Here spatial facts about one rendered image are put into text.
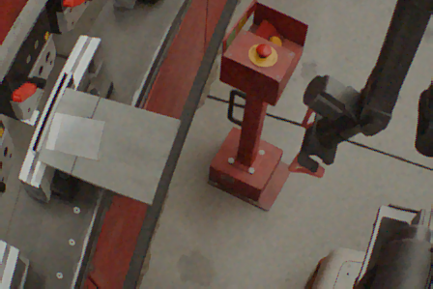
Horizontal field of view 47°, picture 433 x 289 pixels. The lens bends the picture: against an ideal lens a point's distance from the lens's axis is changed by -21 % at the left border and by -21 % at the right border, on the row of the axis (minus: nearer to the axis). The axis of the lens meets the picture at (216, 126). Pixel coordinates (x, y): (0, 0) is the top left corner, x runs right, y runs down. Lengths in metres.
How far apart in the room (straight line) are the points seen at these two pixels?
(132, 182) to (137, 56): 0.39
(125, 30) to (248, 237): 0.98
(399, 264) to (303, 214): 1.77
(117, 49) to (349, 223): 1.18
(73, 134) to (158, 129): 0.18
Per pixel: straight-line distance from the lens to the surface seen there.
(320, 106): 0.96
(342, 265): 1.84
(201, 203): 2.16
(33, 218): 1.24
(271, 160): 2.11
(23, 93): 0.86
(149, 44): 1.41
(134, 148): 1.13
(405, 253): 0.43
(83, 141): 1.14
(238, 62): 1.49
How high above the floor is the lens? 2.00
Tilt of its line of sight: 61 degrees down
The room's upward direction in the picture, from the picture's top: 5 degrees clockwise
